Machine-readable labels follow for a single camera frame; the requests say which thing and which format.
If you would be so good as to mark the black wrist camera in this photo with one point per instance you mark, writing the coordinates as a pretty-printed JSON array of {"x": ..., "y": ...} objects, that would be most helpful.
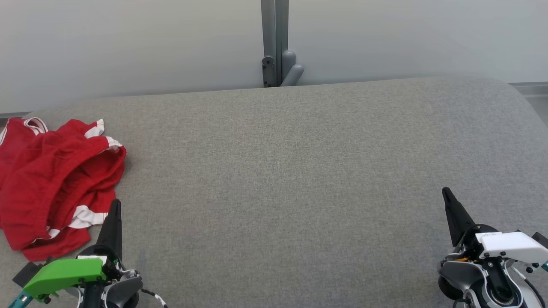
[
  {"x": 541, "y": 239},
  {"x": 28, "y": 273}
]

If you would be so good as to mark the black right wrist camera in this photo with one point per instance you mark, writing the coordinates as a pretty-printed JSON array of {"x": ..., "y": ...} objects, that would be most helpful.
[{"x": 541, "y": 239}]

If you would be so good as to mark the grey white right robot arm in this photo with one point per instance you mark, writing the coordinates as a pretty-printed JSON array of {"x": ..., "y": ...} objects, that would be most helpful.
[{"x": 483, "y": 282}]

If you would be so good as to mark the grey fabric sofa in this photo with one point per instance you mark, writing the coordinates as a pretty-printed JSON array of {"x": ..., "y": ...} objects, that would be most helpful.
[{"x": 299, "y": 192}]

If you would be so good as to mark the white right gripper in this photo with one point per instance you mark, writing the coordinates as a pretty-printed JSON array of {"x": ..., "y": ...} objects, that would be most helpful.
[{"x": 509, "y": 246}]

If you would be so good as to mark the red jersey with white trim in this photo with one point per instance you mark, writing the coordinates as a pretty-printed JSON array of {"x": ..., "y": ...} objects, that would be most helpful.
[{"x": 21, "y": 214}]

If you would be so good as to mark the grey metal post with bracket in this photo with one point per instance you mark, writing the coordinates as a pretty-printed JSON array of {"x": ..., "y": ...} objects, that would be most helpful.
[{"x": 278, "y": 42}]

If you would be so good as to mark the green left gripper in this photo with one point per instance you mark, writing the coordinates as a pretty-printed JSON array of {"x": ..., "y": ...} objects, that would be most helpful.
[{"x": 64, "y": 273}]

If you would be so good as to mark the teal left camera connector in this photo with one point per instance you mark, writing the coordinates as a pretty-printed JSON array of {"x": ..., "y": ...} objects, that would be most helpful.
[{"x": 17, "y": 300}]

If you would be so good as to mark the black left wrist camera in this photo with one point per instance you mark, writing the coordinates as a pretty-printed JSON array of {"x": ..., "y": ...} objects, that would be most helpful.
[{"x": 28, "y": 273}]

